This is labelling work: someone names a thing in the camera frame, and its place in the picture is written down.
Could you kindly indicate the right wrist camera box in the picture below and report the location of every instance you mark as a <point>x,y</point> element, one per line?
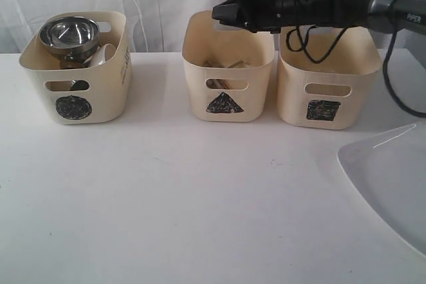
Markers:
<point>230,14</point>

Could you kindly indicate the white ceramic bowl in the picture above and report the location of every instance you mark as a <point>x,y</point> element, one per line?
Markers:
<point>102,55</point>

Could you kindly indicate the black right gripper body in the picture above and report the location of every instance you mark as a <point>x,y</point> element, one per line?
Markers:
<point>261,15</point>

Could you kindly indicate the wooden chopstick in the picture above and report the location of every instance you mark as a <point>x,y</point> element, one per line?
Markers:
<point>213,64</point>
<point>218,84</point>

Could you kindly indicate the white square plate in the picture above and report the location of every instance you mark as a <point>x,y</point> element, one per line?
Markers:
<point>388,171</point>

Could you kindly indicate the stainless steel bowl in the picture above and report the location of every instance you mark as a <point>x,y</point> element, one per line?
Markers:
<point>70,38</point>

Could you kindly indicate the steel table knife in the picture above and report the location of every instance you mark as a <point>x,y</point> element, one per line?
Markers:
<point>239,64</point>

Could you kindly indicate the cream bin square mark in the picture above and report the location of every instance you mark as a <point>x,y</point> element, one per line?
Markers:
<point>329,95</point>

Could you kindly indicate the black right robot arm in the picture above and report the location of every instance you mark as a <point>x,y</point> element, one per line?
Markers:
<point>383,16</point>

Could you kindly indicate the steel mug with handle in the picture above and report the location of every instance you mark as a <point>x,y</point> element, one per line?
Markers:
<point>76,85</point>

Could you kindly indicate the cream bin triangle mark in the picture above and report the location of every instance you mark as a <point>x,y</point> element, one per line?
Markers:
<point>203,42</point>

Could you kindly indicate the cream bin circle mark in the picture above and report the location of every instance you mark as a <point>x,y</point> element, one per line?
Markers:
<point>108,83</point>

